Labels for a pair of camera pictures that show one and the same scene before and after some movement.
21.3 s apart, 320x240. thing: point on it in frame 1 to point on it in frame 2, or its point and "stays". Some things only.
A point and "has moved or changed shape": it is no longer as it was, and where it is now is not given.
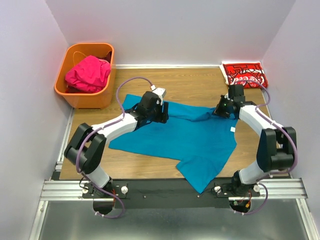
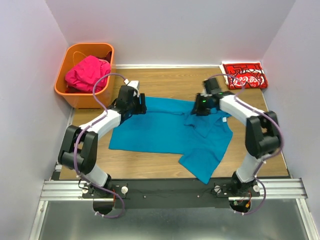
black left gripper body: [156, 115] to [135, 107]
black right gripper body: [222, 108] to [201, 104]
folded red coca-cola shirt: [250, 74] stays
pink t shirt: [89, 74] stays
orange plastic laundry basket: [75, 51] stays
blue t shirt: [203, 141] has moved or changed shape
